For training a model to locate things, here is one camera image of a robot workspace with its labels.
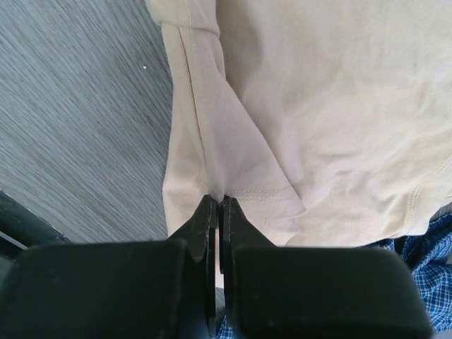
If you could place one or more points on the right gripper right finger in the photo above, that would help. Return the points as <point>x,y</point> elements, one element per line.
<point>290,292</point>

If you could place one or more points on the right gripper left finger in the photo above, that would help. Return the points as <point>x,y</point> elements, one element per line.
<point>153,289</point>

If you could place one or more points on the beige t-shirt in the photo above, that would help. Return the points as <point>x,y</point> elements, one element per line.
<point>329,121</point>

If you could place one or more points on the blue checkered shirt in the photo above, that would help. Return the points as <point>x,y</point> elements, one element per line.
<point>426,256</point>

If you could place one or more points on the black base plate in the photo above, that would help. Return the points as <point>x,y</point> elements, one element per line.
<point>22,229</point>

